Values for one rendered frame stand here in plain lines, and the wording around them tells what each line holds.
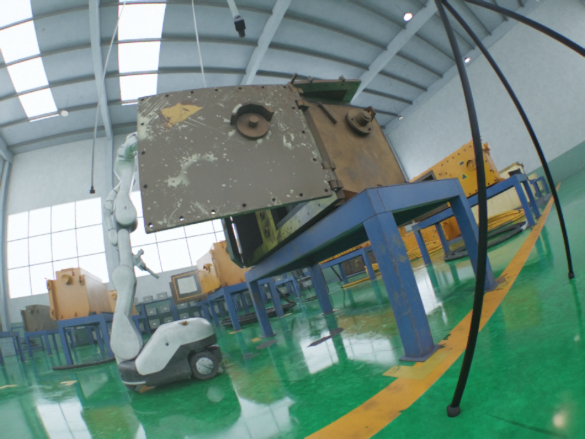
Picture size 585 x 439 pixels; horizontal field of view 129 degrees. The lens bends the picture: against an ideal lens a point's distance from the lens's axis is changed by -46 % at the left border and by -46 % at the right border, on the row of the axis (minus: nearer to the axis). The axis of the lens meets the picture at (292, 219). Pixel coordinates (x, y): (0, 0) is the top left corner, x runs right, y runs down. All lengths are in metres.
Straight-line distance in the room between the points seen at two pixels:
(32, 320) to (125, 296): 6.60
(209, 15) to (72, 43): 4.79
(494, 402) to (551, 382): 0.14
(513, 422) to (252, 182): 0.94
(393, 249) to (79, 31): 10.05
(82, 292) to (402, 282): 3.88
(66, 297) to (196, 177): 3.56
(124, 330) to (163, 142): 1.11
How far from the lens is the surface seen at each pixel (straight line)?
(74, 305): 4.15
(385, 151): 1.51
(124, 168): 2.01
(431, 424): 0.65
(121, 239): 1.79
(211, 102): 1.06
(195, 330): 1.51
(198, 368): 1.54
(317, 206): 1.11
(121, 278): 1.69
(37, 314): 8.03
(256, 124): 0.97
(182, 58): 10.64
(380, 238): 0.90
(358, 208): 0.95
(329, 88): 1.54
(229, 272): 4.01
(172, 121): 1.01
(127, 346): 1.66
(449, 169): 3.70
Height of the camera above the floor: 0.40
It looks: 14 degrees up
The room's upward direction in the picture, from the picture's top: 18 degrees counter-clockwise
